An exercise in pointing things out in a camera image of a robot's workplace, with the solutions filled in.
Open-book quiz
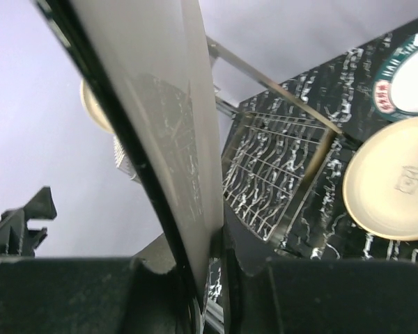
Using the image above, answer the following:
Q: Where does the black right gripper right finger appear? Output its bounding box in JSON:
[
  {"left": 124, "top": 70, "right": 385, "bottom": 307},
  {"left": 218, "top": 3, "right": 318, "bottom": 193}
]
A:
[{"left": 222, "top": 228, "right": 418, "bottom": 333}]

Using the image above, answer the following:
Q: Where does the white round plate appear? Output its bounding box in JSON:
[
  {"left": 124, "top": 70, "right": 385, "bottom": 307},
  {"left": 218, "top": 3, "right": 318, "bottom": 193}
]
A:
[{"left": 343, "top": 117, "right": 418, "bottom": 241}]

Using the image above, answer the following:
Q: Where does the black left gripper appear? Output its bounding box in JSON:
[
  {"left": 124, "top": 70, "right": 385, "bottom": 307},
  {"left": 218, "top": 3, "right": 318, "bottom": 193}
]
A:
[{"left": 0, "top": 186, "right": 57, "bottom": 256}]

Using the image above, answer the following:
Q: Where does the white plate teal rim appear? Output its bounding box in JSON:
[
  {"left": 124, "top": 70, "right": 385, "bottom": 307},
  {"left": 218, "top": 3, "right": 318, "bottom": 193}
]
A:
[{"left": 371, "top": 33, "right": 418, "bottom": 122}]

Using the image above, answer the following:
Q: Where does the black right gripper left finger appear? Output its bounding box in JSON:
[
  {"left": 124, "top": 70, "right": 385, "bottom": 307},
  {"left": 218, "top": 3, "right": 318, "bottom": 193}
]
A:
[{"left": 0, "top": 257, "right": 195, "bottom": 333}]

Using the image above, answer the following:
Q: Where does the stainless steel dish rack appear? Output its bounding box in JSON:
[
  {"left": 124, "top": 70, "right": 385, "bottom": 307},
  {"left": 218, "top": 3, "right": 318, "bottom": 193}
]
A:
[{"left": 113, "top": 36, "right": 356, "bottom": 244}]

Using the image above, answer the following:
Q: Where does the cream round plate rear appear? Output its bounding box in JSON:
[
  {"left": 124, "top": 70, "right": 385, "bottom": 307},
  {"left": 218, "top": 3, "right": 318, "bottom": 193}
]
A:
[{"left": 79, "top": 79, "right": 114, "bottom": 134}]

